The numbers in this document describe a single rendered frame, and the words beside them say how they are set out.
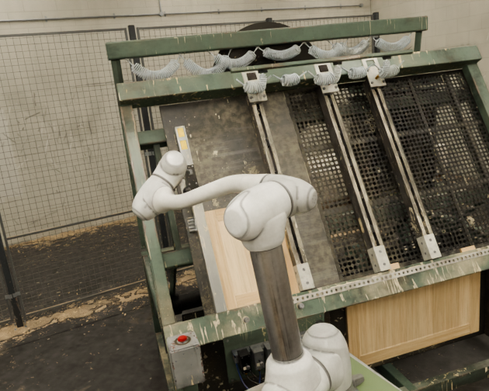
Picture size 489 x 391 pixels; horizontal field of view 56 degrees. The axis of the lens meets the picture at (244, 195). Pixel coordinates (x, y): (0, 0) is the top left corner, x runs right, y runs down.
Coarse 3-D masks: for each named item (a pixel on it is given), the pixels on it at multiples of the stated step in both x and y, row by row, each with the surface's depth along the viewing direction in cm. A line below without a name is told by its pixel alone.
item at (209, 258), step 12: (180, 144) 234; (204, 216) 225; (204, 228) 223; (204, 240) 221; (204, 252) 219; (204, 264) 221; (216, 264) 219; (216, 276) 217; (216, 288) 215; (216, 300) 213; (216, 312) 213
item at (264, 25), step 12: (252, 24) 296; (264, 24) 298; (276, 24) 301; (240, 48) 297; (252, 48) 299; (264, 48) 302; (276, 48) 304; (288, 48) 306; (300, 48) 309; (264, 60) 302; (288, 60) 308; (300, 60) 311; (216, 72) 296; (300, 132) 322
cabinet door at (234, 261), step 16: (224, 208) 230; (208, 224) 226; (224, 240) 226; (240, 240) 227; (224, 256) 223; (240, 256) 225; (288, 256) 229; (224, 272) 220; (240, 272) 222; (288, 272) 227; (224, 288) 218; (240, 288) 220; (256, 288) 221; (240, 304) 217
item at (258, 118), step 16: (256, 80) 247; (256, 96) 244; (256, 112) 245; (256, 128) 245; (272, 144) 241; (272, 160) 241; (288, 224) 229; (288, 240) 228; (304, 256) 225; (304, 272) 223; (304, 288) 220
